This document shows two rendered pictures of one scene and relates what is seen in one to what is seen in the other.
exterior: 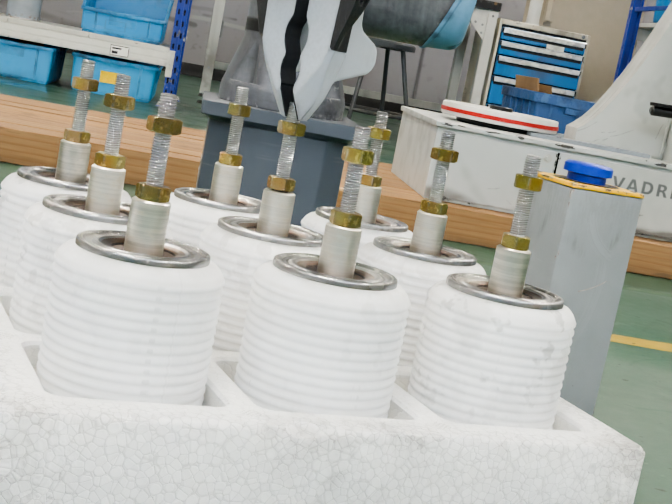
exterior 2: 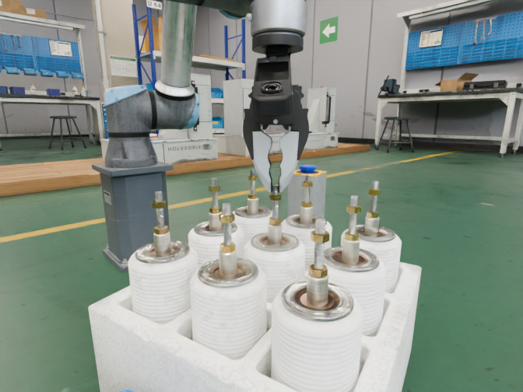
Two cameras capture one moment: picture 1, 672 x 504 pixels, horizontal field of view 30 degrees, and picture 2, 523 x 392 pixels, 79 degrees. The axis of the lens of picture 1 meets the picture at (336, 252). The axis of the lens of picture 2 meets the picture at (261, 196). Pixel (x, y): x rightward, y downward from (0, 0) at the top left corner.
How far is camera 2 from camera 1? 0.58 m
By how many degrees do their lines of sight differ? 34
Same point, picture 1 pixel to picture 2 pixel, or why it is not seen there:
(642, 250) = (194, 165)
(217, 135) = (117, 183)
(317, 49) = (289, 161)
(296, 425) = (391, 337)
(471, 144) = not seen: hidden behind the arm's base
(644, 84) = not seen: hidden behind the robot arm
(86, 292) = (333, 345)
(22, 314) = (220, 344)
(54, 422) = not seen: outside the picture
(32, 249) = (219, 313)
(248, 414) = (382, 347)
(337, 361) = (380, 299)
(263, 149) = (138, 183)
